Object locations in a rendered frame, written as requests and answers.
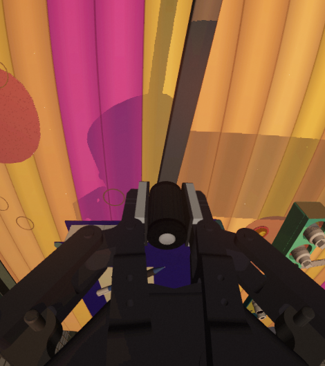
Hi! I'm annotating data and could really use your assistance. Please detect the green socket holder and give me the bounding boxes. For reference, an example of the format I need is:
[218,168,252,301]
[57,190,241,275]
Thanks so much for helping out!
[242,201,325,312]

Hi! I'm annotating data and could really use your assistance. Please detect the orange round disc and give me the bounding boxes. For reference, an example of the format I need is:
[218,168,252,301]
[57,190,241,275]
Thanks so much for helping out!
[245,215,288,244]

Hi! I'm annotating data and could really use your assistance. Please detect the silver socket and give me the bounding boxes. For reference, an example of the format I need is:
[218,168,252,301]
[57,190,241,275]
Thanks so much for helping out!
[302,222,325,250]
[251,299,268,321]
[290,243,313,269]

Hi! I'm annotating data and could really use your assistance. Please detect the dark dial torque wrench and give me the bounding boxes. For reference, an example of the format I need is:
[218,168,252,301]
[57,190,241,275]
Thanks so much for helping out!
[146,0,223,250]

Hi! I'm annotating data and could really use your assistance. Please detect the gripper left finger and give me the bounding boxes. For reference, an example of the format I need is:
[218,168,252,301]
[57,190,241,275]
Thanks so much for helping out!
[0,181,151,356]

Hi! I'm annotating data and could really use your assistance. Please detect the dark blue tray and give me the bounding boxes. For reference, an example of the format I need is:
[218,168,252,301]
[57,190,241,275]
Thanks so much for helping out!
[64,219,192,318]

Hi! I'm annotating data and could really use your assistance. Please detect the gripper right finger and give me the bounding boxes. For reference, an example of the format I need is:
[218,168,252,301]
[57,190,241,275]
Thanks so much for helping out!
[181,182,325,345]

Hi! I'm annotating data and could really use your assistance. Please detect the grey pencil with blue tip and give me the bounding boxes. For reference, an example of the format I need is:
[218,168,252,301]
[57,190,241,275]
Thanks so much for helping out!
[146,265,166,279]

